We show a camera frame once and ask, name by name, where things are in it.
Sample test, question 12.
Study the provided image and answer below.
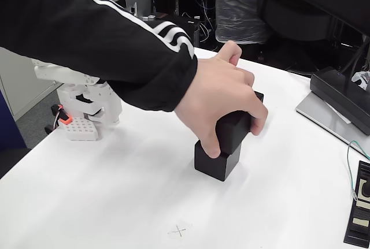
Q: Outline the person's hand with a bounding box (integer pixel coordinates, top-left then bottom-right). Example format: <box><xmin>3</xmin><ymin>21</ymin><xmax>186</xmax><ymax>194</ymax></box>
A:
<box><xmin>173</xmin><ymin>40</ymin><xmax>269</xmax><ymax>159</ymax></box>

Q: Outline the trash bin with plastic bag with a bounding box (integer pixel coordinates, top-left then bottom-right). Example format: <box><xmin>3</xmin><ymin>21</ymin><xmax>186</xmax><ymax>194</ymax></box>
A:
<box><xmin>211</xmin><ymin>0</ymin><xmax>268</xmax><ymax>44</ymax></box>

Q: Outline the black office chair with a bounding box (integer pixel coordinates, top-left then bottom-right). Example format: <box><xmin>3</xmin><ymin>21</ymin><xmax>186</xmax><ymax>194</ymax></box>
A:
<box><xmin>260</xmin><ymin>0</ymin><xmax>336</xmax><ymax>43</ymax></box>

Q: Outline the silver monitor stand base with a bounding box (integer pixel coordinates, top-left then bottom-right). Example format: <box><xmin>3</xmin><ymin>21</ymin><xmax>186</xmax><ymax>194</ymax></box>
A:
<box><xmin>295</xmin><ymin>90</ymin><xmax>370</xmax><ymax>157</ymax></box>

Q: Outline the black rectangular dock box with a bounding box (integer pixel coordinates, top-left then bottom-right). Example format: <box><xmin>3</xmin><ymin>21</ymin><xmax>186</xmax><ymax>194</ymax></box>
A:
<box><xmin>309</xmin><ymin>66</ymin><xmax>370</xmax><ymax>136</ymax></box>

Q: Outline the white crumpled plastic bag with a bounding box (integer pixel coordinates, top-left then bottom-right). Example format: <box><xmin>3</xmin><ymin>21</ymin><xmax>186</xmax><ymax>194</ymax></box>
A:
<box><xmin>351</xmin><ymin>71</ymin><xmax>370</xmax><ymax>91</ymax></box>

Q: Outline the orange clip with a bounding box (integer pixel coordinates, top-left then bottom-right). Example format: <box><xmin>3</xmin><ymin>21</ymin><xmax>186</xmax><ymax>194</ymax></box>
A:
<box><xmin>57</xmin><ymin>104</ymin><xmax>72</xmax><ymax>125</ymax></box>

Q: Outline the black flat device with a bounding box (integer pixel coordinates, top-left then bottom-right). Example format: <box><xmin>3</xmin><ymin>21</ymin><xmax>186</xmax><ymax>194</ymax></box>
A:
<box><xmin>343</xmin><ymin>161</ymin><xmax>370</xmax><ymax>248</ymax></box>

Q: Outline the grey cabinet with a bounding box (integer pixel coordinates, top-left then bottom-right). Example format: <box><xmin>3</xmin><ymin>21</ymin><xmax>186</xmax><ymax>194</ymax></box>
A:
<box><xmin>0</xmin><ymin>0</ymin><xmax>121</xmax><ymax>121</ymax></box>

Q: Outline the blue partition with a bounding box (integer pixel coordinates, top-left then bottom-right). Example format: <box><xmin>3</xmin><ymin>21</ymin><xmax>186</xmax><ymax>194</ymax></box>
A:
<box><xmin>0</xmin><ymin>88</ymin><xmax>27</xmax><ymax>151</ymax></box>

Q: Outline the tangled wire bundle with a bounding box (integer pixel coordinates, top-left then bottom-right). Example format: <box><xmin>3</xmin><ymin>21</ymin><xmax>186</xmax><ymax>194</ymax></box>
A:
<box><xmin>182</xmin><ymin>0</ymin><xmax>217</xmax><ymax>43</ymax></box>

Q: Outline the base power cable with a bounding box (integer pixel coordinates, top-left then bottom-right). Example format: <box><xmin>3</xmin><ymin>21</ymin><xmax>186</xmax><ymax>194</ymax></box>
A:
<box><xmin>44</xmin><ymin>103</ymin><xmax>64</xmax><ymax>134</ymax></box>

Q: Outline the thin green cable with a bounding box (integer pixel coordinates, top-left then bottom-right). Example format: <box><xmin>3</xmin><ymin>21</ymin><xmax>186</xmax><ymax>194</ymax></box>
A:
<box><xmin>346</xmin><ymin>140</ymin><xmax>370</xmax><ymax>202</ymax></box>

